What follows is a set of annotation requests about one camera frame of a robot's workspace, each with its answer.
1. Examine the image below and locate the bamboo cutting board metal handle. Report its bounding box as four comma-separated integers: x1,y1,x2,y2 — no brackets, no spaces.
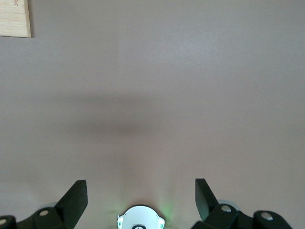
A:
0,0,32,38

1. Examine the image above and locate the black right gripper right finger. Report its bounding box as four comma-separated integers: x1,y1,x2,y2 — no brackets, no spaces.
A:
192,178,295,229

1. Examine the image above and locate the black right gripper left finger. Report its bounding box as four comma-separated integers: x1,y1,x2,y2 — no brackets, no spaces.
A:
0,180,88,229

